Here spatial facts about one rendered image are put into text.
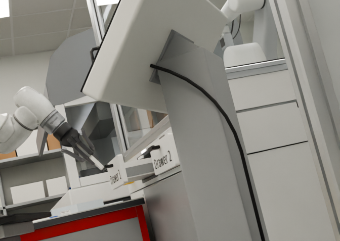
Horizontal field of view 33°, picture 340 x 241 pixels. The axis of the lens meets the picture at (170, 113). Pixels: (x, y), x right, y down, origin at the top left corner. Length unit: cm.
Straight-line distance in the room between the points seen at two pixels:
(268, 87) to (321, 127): 117
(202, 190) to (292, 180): 69
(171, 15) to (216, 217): 46
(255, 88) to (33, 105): 86
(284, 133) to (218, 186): 71
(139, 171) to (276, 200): 57
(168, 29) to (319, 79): 58
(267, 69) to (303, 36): 115
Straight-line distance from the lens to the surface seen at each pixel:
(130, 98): 127
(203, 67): 126
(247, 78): 191
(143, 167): 217
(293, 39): 79
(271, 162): 188
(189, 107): 126
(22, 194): 614
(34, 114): 225
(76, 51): 322
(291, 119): 193
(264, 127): 189
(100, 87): 115
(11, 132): 229
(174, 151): 186
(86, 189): 307
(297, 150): 192
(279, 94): 194
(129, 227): 239
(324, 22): 84
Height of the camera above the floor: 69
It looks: 9 degrees up
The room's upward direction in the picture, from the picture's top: 14 degrees counter-clockwise
